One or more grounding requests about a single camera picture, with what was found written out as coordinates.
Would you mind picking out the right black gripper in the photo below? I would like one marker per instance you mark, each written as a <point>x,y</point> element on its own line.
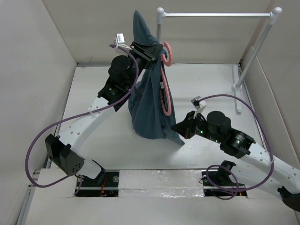
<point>184,128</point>

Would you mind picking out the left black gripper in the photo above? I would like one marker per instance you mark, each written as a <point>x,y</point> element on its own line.
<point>149,52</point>

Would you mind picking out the pink plastic hanger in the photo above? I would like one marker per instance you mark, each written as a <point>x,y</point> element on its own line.
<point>165,95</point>

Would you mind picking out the teal t shirt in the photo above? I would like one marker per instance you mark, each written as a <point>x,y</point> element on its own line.
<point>145,108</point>

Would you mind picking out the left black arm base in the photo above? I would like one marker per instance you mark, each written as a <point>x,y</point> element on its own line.
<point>106,186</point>

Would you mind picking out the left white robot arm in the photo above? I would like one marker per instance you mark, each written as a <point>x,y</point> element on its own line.
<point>64,148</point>

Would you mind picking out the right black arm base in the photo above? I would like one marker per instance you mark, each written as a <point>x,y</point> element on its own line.
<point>222,178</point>

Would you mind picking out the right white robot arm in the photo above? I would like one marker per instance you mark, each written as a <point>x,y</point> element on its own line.
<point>282,179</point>

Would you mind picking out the white metal clothes rack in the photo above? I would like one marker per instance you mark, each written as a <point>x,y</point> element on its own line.
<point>237,79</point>

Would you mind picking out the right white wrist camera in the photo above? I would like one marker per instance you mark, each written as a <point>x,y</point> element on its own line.
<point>199,105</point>

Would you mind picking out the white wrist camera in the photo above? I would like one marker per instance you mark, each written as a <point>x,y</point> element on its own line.
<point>199,105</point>
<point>119,41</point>

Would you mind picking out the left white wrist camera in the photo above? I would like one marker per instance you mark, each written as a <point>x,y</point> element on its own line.
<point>119,41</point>

